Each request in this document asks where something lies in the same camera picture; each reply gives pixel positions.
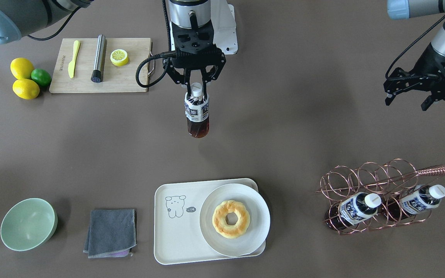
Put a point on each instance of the white plate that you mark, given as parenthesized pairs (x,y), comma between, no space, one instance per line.
(259,227)

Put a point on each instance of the copper wire bottle rack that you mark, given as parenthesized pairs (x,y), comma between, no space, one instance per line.
(389,181)

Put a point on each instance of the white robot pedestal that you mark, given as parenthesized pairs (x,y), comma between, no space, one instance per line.
(199,24)

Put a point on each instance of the yellow lemon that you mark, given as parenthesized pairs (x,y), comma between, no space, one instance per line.
(21,68)
(26,89)

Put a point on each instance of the yellow lemon far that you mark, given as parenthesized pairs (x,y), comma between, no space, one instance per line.
(26,89)

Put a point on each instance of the wooden cutting board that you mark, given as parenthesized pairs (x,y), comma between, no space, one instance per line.
(115,79)

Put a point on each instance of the beige bunny tray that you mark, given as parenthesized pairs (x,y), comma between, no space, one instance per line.
(183,231)

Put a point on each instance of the green lime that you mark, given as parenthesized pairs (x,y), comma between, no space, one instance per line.
(41,77)

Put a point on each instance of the yellow lemon near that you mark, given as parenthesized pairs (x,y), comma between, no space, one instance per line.
(21,68)

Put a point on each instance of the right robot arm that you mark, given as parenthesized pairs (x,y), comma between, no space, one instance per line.
(335,29)

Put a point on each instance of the half lemon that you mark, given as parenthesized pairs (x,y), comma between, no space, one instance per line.
(119,57)

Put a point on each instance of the green bowl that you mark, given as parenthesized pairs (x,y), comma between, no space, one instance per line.
(28,224)

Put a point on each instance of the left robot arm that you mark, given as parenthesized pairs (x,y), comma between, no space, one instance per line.
(405,9)

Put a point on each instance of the yellow plastic knife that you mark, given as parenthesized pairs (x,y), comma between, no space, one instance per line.
(72,63)

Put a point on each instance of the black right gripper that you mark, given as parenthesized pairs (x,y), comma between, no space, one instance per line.
(177,75)

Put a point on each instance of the tea bottle front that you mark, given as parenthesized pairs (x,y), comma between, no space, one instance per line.
(417,200)

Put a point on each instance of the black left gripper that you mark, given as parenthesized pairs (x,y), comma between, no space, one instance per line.
(429,62)

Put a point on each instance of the yellow donut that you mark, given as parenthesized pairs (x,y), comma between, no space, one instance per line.
(231,219)

